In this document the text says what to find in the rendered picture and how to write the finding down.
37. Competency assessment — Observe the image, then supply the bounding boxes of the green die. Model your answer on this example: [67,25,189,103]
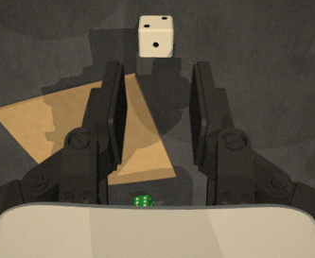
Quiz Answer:
[134,195,154,206]

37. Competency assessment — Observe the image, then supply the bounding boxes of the white die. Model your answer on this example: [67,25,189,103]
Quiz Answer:
[138,16,173,58]

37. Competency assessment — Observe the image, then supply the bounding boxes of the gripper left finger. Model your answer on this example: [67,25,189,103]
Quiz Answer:
[0,61,128,215]

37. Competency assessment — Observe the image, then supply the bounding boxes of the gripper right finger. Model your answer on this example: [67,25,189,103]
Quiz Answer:
[189,61,315,219]

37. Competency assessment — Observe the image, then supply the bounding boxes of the tan flat mat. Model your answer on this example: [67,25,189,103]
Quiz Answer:
[0,74,176,185]

